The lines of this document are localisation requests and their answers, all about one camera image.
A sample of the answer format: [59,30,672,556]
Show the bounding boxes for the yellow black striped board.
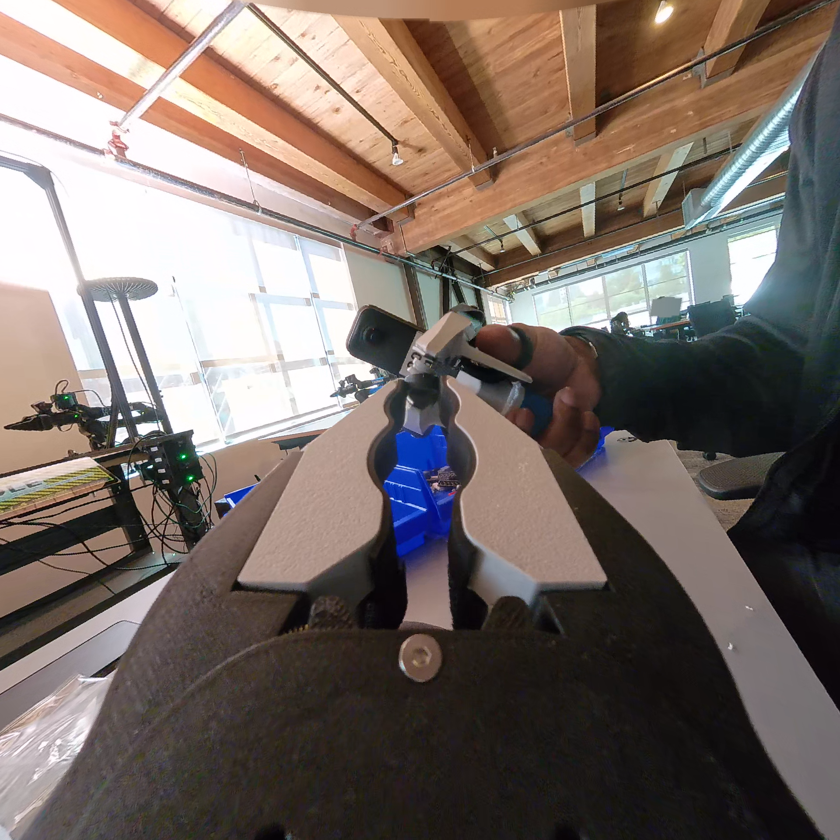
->
[0,456,119,516]

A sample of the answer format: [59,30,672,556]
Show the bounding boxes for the long wooden table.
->
[259,403,368,450]

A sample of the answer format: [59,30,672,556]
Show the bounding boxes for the person's right hand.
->
[474,323,601,468]

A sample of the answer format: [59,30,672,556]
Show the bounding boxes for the black equipment rack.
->
[0,430,221,614]

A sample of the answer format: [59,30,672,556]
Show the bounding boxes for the black blue robot arms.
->
[330,369,389,403]

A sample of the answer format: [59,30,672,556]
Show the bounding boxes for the black office chair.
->
[696,451,785,501]

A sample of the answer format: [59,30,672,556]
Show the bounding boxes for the silver ventilation duct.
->
[682,72,805,227]

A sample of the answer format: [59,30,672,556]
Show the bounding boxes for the clear plastic bag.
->
[0,676,112,840]

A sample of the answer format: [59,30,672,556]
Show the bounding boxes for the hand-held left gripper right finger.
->
[440,379,609,603]

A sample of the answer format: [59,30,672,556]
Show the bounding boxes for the grey desk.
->
[0,430,829,840]

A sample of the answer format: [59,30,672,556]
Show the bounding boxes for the person in dark blue jacket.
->
[722,39,840,834]

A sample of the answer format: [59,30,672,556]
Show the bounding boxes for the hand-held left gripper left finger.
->
[238,381,404,598]

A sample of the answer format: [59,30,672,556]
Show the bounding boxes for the dark grey flat panel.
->
[0,617,142,700]

